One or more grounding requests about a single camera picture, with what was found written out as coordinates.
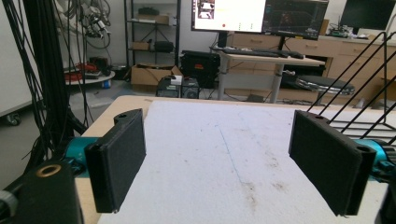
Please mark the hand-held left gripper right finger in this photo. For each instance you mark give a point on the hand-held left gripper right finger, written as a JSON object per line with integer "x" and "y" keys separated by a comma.
{"x": 327, "y": 161}

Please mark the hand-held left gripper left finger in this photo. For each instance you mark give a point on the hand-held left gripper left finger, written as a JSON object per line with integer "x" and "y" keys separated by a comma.
{"x": 116, "y": 161}

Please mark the black office chair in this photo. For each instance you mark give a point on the black office chair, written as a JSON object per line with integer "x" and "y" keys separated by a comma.
{"x": 323, "y": 85}

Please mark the round white cart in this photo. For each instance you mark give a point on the round white cart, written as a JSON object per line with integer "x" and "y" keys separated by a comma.
{"x": 88, "y": 76}

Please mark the cardboard box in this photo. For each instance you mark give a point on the cardboard box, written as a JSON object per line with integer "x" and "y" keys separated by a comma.
{"x": 149, "y": 76}

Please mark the small black electronic box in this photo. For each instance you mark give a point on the small black electronic box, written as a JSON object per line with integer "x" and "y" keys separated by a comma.
{"x": 177, "y": 87}

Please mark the wooden drawer cabinet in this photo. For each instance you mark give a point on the wooden drawer cabinet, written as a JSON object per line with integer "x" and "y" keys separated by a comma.
{"x": 336, "y": 59}

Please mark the wooden standing desk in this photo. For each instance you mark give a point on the wooden standing desk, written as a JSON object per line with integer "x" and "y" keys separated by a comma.
{"x": 274, "y": 60}

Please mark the black equipment case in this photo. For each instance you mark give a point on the black equipment case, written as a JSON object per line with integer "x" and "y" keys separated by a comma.
{"x": 200, "y": 68}

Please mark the black keyboard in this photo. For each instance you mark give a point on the black keyboard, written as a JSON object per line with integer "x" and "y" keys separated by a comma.
{"x": 253, "y": 52}

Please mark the black metal shelf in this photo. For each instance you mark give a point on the black metal shelf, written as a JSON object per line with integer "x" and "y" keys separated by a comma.
{"x": 152, "y": 31}

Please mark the dark computer monitor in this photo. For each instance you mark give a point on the dark computer monitor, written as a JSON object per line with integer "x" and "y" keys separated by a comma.
{"x": 367, "y": 15}

